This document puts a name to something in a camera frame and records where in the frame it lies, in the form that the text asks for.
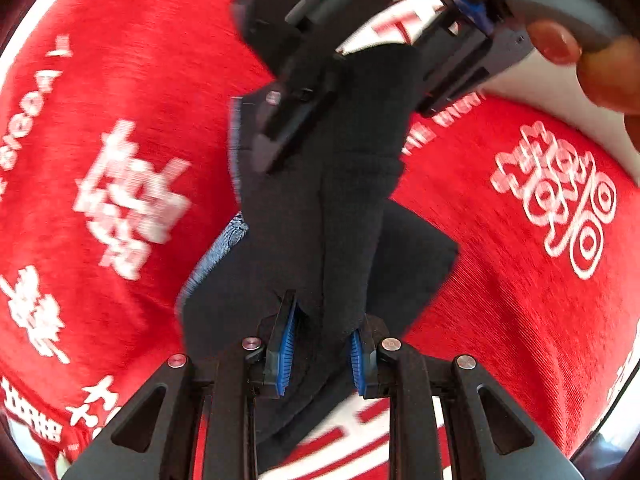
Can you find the person's right hand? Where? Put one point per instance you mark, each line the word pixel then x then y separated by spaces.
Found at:
pixel 610 75

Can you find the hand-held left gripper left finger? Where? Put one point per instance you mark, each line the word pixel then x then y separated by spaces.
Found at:
pixel 285 350

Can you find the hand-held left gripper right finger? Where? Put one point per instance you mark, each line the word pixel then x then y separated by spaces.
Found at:
pixel 357 360

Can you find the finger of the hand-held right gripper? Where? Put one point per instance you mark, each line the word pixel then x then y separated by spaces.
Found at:
pixel 295 110
pixel 452 72

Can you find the black pants with patterned trim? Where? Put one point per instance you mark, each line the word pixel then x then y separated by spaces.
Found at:
pixel 340 240

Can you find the red printed blanket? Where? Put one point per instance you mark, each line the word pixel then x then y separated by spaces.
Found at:
pixel 500 285

